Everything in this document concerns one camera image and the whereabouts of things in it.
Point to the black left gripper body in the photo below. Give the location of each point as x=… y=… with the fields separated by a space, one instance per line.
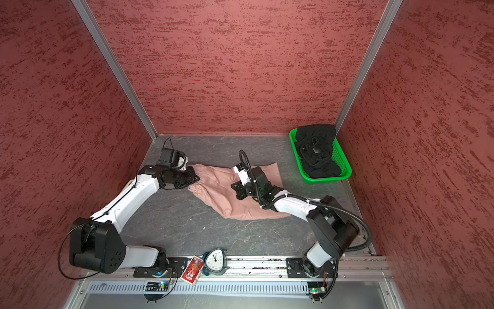
x=179 y=177

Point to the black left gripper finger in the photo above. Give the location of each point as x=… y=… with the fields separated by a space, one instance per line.
x=192 y=180
x=190 y=171

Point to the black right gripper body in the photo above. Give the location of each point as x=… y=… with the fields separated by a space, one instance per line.
x=255 y=192

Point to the pink drawstring shorts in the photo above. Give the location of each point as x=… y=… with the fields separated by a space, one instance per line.
x=214 y=190

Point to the black shorts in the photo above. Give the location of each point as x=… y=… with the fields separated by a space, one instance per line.
x=314 y=146

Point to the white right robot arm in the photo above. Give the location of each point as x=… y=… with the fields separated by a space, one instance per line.
x=334 y=228

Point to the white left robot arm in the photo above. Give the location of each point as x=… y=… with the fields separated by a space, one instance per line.
x=95 y=243

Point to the teal analog clock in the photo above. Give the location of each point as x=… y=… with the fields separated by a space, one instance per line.
x=214 y=262

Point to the green plastic basket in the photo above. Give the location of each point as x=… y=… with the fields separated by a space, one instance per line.
x=338 y=157

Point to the red snack packet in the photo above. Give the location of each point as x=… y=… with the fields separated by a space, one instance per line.
x=193 y=271

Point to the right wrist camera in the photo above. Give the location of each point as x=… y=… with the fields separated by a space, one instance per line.
x=242 y=173

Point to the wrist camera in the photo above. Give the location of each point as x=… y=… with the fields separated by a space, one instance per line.
x=173 y=159
x=242 y=173

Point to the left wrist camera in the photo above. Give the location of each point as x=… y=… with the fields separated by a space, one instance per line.
x=173 y=159

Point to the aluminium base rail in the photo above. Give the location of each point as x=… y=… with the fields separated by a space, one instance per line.
x=276 y=268

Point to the left aluminium corner post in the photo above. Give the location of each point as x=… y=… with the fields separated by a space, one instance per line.
x=89 y=20

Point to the aluminium corner post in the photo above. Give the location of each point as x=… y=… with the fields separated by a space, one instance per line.
x=375 y=44
x=89 y=20

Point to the right aluminium corner post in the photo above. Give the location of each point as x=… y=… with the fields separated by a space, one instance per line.
x=375 y=44

